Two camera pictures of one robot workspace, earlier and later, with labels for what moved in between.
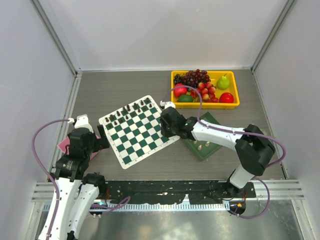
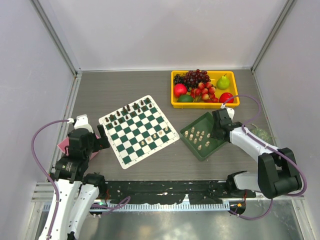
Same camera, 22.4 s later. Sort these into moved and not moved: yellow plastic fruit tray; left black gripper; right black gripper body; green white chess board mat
Moved: right black gripper body
Not moved: yellow plastic fruit tray; green white chess board mat; left black gripper
